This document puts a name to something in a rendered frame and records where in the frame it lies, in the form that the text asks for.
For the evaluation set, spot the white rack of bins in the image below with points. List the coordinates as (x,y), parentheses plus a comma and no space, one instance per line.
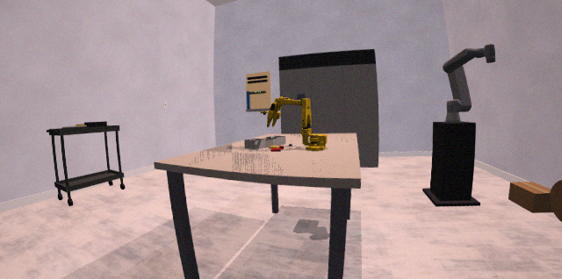
(263,143)

